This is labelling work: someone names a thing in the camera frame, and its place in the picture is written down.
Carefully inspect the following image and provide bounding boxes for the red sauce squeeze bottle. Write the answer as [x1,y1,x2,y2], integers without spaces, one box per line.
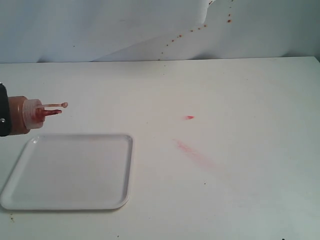
[8,96,68,136]

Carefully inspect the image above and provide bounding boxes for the white rectangular tray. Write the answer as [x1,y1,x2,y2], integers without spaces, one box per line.
[0,133,134,211]

